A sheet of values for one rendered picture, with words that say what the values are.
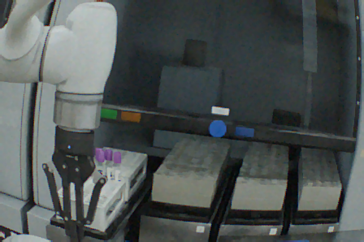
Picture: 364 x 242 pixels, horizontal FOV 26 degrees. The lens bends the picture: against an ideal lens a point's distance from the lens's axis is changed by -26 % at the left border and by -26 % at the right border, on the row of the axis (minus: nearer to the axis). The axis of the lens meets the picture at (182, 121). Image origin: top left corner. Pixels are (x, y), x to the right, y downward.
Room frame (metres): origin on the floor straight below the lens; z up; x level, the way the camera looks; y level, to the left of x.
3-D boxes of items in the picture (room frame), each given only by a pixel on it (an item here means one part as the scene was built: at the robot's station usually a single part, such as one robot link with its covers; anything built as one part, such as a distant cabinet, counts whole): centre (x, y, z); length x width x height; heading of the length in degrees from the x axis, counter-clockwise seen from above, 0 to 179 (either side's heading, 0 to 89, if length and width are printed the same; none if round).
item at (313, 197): (1.84, -0.32, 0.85); 0.12 x 0.02 x 0.06; 84
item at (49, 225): (1.82, 0.14, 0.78); 0.73 x 0.14 x 0.09; 175
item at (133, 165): (2.00, 0.12, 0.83); 0.30 x 0.10 x 0.06; 175
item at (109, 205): (1.69, 0.15, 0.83); 0.30 x 0.10 x 0.06; 175
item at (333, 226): (2.07, -0.34, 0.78); 0.73 x 0.14 x 0.09; 175
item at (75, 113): (1.49, 0.17, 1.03); 0.09 x 0.09 x 0.06
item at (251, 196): (1.85, -0.17, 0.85); 0.12 x 0.02 x 0.06; 84
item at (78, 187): (1.49, 0.15, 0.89); 0.04 x 0.01 x 0.11; 175
